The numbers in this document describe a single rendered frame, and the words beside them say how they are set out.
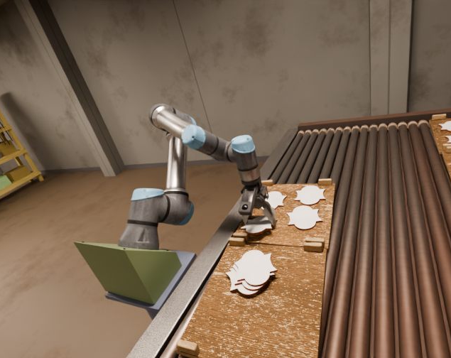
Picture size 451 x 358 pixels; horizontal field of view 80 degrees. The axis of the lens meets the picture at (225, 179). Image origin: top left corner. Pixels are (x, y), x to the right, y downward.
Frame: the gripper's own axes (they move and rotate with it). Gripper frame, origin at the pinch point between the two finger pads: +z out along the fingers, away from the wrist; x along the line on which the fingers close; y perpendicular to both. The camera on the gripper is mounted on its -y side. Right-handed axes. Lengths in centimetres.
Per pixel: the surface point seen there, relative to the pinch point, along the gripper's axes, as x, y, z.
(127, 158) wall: 347, 263, 57
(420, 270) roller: -49, -12, 5
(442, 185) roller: -63, 32, 2
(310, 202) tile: -16.8, 16.9, -0.2
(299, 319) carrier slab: -20.1, -34.4, 3.1
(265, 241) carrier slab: -4.1, -6.8, 1.6
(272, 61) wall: 49, 252, -45
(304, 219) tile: -16.1, 5.2, 0.4
